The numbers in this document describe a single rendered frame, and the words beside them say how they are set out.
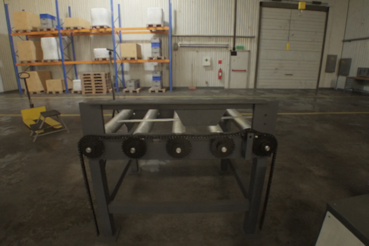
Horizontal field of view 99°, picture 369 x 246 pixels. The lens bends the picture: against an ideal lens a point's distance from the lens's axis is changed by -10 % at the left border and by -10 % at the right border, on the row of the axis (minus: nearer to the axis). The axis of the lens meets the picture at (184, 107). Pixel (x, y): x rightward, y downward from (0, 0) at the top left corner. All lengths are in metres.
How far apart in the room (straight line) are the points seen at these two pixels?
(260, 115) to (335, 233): 0.71
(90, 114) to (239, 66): 9.83
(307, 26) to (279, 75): 3.20
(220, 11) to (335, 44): 7.40
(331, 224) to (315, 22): 12.40
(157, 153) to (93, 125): 0.47
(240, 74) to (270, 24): 3.25
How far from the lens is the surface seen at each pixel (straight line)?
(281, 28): 11.76
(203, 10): 10.59
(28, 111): 5.71
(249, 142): 1.22
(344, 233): 0.99
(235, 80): 10.61
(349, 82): 12.55
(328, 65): 13.39
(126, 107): 1.21
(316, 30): 12.99
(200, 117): 1.17
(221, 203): 1.56
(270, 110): 1.29
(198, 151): 1.26
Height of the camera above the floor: 1.40
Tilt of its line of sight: 14 degrees down
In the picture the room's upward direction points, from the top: straight up
